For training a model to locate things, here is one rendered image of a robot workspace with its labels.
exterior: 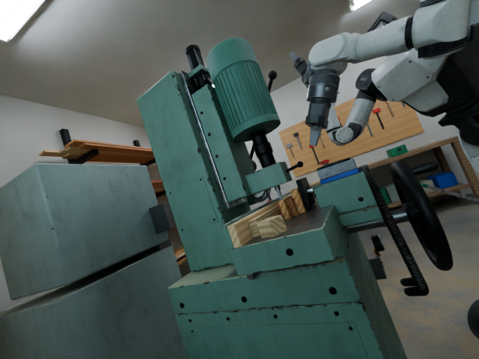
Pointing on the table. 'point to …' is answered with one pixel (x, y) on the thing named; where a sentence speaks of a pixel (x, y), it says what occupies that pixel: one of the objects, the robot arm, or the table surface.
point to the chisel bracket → (269, 177)
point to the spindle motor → (241, 89)
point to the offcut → (271, 226)
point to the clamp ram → (306, 191)
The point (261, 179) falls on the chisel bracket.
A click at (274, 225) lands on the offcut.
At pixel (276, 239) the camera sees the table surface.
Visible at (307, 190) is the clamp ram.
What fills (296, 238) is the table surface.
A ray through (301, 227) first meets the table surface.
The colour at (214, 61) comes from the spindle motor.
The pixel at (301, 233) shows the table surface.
